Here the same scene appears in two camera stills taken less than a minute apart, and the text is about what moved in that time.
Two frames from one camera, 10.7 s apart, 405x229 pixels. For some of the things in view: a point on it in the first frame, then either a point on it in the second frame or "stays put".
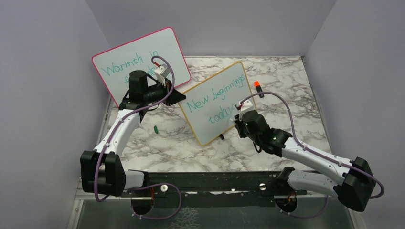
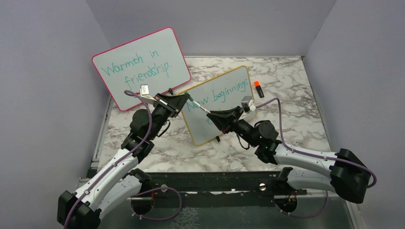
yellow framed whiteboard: [210, 102] stays put
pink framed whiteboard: [114, 66] stays put
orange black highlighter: [257, 84] stays put
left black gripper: [175, 97] → [174, 104]
